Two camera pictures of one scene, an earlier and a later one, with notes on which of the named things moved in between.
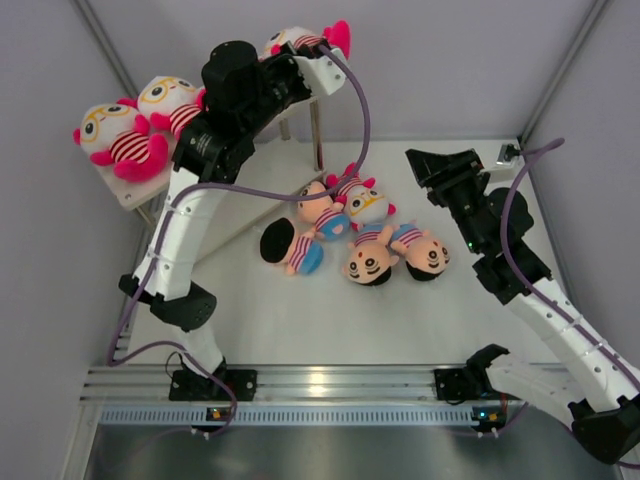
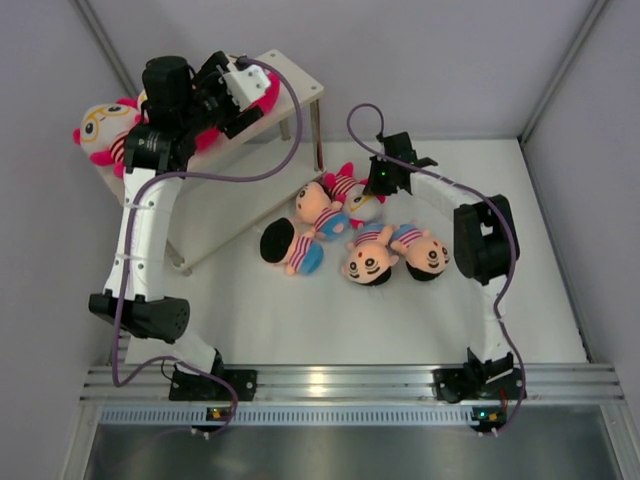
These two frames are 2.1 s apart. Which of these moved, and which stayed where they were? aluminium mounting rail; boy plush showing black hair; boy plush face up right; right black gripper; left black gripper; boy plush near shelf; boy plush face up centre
Moved: right black gripper; left black gripper
Stayed: boy plush face up right; boy plush face up centre; boy plush near shelf; aluminium mounting rail; boy plush showing black hair
